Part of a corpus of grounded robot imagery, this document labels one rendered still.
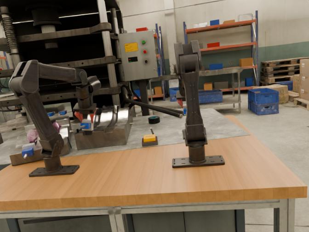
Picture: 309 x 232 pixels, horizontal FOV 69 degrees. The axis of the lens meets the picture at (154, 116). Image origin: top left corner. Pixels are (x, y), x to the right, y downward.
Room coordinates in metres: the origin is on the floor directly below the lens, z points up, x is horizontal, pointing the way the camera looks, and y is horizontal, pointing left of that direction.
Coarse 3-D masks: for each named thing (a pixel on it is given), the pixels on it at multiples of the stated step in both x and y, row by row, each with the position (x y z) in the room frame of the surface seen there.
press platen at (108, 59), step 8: (112, 56) 1.86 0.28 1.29; (48, 64) 1.93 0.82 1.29; (56, 64) 1.93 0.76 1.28; (64, 64) 1.93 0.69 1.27; (72, 64) 1.93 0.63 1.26; (80, 64) 1.93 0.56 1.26; (88, 64) 1.93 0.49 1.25; (96, 64) 1.93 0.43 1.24; (0, 72) 1.94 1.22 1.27; (8, 72) 1.94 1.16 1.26
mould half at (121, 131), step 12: (120, 108) 1.46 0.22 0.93; (108, 120) 1.35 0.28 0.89; (120, 120) 1.33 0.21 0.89; (132, 120) 1.60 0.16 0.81; (96, 132) 1.12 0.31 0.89; (120, 132) 1.12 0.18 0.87; (84, 144) 1.12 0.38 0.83; (96, 144) 1.12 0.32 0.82; (108, 144) 1.12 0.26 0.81; (120, 144) 1.12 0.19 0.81
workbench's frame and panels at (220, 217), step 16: (0, 224) 1.12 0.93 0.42; (16, 224) 1.11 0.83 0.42; (32, 224) 1.12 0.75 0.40; (48, 224) 1.12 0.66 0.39; (64, 224) 1.11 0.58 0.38; (80, 224) 1.11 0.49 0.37; (96, 224) 1.11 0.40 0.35; (128, 224) 1.10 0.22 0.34; (144, 224) 1.11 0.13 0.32; (160, 224) 1.11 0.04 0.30; (176, 224) 1.11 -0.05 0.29; (192, 224) 1.11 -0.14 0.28; (208, 224) 1.11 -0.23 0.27; (224, 224) 1.11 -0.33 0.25; (240, 224) 1.10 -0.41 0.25
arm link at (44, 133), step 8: (16, 80) 0.84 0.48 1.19; (16, 88) 0.83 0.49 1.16; (16, 96) 0.85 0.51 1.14; (24, 96) 0.82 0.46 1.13; (32, 96) 0.84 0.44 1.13; (24, 104) 0.85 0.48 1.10; (32, 104) 0.84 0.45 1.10; (40, 104) 0.87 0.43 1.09; (32, 112) 0.85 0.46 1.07; (40, 112) 0.87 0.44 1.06; (32, 120) 0.87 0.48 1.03; (40, 120) 0.86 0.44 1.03; (48, 120) 0.89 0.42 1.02; (40, 128) 0.86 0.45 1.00; (48, 128) 0.88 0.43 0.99; (40, 136) 0.88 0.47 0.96; (48, 136) 0.87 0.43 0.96; (56, 136) 0.89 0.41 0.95; (40, 144) 0.90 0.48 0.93; (48, 144) 0.86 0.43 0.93
